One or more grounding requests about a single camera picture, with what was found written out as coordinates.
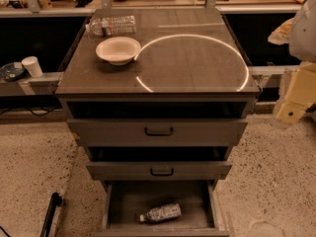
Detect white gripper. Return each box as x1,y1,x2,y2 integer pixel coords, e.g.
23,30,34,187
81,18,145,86
276,62,316,125

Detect blue labelled plastic bottle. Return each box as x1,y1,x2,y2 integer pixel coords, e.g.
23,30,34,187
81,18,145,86
139,203,182,223

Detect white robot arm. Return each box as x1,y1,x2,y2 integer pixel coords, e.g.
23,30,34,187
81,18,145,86
268,0,316,126

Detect grey drawer cabinet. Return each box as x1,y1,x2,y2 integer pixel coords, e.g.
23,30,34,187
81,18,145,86
54,7,261,237

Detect grey bottom drawer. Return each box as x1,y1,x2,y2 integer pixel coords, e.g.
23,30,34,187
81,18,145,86
91,181,230,237

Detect grey drawer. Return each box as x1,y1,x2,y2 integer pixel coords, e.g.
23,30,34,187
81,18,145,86
86,161,231,181
91,181,230,237
67,118,247,147

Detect clear plastic water bottle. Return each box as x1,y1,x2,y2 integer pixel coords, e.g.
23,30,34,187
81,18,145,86
86,15,136,37

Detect grey middle drawer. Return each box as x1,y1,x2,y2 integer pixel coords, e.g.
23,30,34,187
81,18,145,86
86,161,231,181

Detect grey top drawer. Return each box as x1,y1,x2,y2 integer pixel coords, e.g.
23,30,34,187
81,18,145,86
67,118,247,147

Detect white bowl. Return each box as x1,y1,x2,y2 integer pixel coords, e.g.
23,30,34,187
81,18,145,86
96,37,141,66

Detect white paper cup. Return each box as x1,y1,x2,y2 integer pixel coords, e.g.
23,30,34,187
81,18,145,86
22,56,42,78

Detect dark small plate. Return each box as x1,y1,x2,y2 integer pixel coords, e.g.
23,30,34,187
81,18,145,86
0,62,26,82

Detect black floor cable bar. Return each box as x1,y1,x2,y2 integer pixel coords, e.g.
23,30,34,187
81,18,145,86
39,193,63,237

